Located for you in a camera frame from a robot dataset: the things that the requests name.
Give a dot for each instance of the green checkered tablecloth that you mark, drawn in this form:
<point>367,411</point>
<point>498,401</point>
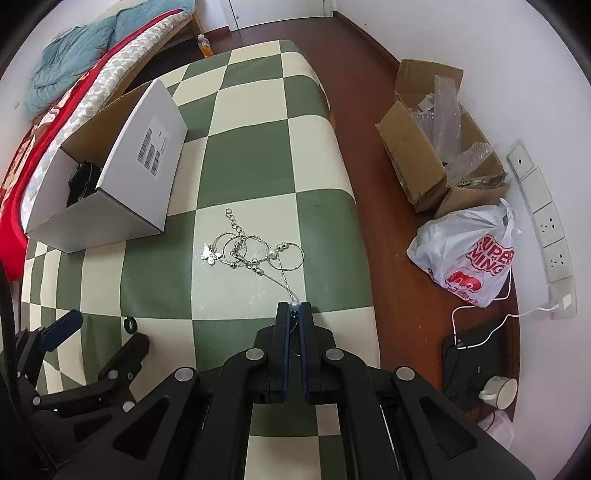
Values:
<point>240,152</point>

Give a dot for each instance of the wooden bed frame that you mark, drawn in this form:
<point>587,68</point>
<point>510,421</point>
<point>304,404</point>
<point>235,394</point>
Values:
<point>197,21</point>

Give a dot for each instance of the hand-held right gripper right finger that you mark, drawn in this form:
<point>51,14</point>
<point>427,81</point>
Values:
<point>303,337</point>

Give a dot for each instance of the white mug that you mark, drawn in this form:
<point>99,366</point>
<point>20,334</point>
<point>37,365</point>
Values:
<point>501,392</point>

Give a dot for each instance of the clear bubble wrap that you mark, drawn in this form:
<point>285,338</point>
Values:
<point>445,120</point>

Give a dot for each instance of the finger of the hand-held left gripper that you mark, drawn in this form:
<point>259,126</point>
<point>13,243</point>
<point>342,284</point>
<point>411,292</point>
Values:
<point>129,355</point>
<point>60,330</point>

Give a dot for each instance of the white charger plug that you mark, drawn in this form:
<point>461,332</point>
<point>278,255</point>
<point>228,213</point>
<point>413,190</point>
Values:
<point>565,302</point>

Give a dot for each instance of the white wall power strip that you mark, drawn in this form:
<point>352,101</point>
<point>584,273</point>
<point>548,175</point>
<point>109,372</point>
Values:
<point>542,203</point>

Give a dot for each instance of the white cardboard box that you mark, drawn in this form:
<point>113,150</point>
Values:
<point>147,152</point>

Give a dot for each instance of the white door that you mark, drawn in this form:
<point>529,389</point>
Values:
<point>277,11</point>

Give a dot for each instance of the white plastic bag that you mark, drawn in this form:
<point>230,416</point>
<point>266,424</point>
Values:
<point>457,244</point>

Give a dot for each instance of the orange liquid bottle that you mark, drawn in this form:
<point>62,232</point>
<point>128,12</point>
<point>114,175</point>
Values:
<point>205,46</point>

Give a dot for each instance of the brown cardboard box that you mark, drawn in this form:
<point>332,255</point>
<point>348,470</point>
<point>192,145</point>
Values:
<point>411,152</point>

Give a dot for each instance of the bed with red quilt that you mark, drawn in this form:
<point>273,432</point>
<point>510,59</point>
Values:
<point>14,221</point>

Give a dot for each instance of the blue duvet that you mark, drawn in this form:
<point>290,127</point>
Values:
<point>74,55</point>

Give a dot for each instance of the black wristband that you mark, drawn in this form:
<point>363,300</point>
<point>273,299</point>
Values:
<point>83,182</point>

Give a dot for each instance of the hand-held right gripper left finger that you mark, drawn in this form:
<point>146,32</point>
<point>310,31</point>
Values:
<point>285,337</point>

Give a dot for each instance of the black floor device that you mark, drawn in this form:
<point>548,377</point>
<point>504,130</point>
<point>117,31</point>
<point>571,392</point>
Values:
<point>471,364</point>

